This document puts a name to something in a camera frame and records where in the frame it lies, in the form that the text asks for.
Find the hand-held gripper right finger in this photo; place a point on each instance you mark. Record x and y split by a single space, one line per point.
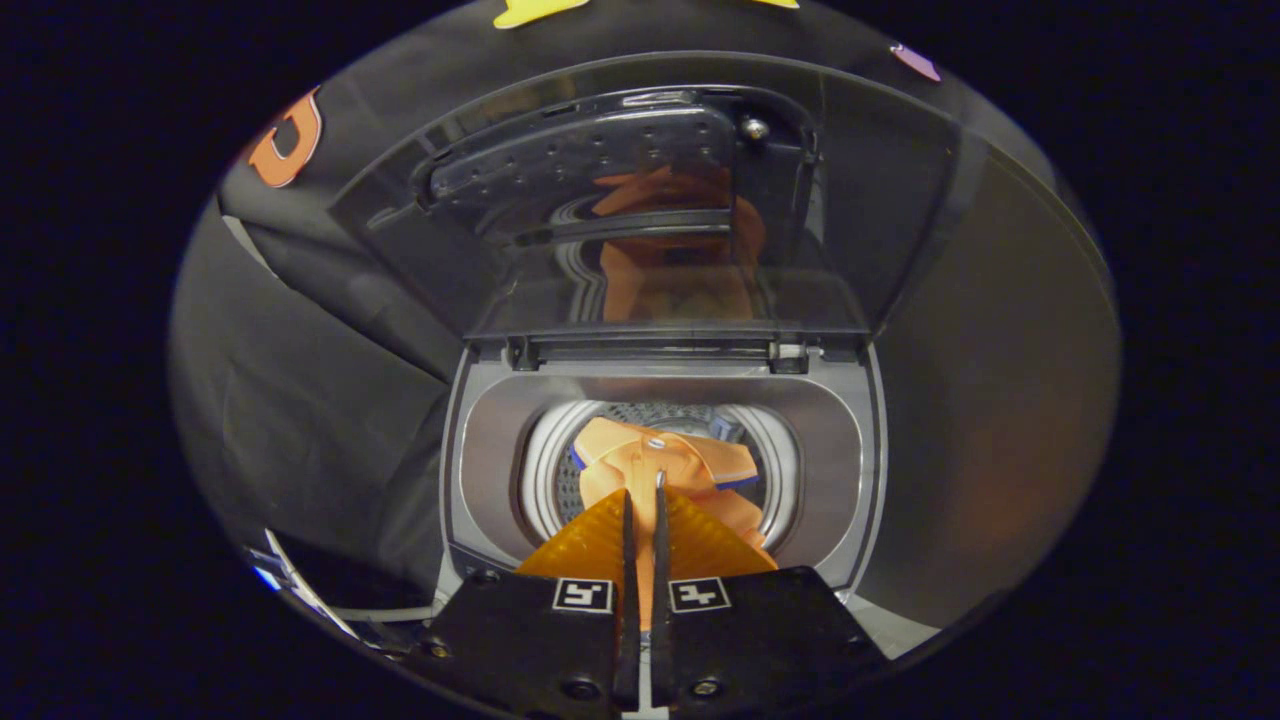
660 600

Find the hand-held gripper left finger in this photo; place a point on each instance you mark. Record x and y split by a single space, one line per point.
628 600

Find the orange polo shirt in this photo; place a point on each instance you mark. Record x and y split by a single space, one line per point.
660 455

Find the black backdrop cloth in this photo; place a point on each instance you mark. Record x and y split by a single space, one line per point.
300 400

